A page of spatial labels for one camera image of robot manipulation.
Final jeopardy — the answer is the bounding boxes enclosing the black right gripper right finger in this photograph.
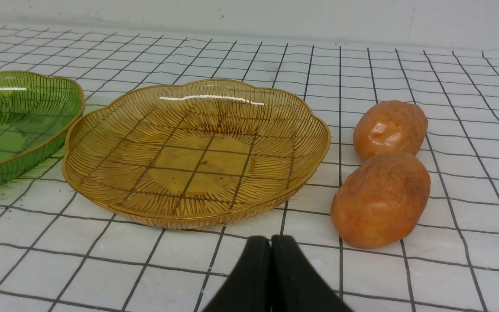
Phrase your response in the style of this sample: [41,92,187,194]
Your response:
[270,235,352,312]

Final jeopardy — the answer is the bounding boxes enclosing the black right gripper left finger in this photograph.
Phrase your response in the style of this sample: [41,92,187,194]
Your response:
[204,236,271,312]

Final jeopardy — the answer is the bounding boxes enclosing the orange potato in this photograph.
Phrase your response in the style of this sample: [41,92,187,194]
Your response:
[353,100,428,161]
[330,153,431,249]

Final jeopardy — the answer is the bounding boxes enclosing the amber glass plate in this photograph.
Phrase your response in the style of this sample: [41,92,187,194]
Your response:
[62,78,331,229]

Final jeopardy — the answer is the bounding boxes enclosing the green glass plate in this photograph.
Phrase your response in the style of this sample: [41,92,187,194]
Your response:
[0,71,85,185]

